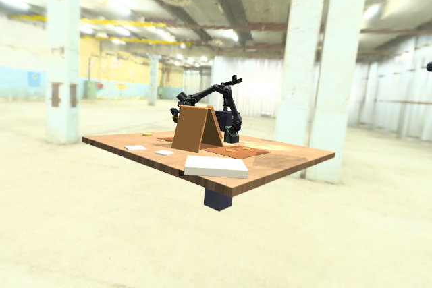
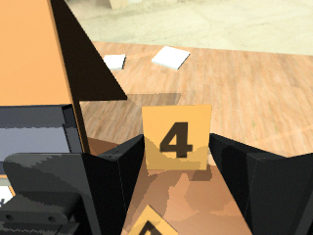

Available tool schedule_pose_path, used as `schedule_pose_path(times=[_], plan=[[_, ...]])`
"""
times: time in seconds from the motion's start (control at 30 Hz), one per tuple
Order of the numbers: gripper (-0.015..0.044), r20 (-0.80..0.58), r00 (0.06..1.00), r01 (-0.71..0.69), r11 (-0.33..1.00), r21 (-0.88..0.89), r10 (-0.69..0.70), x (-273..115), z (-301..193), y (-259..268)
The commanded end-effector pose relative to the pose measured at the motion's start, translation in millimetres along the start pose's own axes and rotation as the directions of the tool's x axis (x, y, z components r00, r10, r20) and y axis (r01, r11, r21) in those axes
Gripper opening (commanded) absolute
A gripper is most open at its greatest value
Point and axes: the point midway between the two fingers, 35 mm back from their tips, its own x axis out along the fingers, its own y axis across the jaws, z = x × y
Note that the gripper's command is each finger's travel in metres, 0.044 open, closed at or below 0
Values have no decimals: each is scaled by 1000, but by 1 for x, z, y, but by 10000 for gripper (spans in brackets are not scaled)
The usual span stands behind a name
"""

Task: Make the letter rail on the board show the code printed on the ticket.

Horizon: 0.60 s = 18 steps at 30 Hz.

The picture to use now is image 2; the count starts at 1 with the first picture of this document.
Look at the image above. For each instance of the tan letter tile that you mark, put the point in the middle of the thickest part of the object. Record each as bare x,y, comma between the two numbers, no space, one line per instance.
150,223
176,137

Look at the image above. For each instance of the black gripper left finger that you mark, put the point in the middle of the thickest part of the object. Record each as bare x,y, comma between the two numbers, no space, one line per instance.
105,182

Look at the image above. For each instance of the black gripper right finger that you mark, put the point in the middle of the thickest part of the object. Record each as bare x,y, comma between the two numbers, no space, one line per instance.
273,193

